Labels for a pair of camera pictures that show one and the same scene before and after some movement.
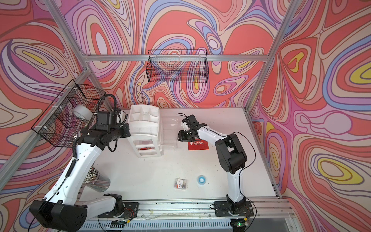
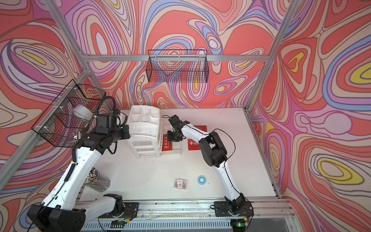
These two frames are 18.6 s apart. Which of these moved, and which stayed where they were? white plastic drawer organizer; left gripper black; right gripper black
Moved: right gripper black
Stayed: white plastic drawer organizer; left gripper black
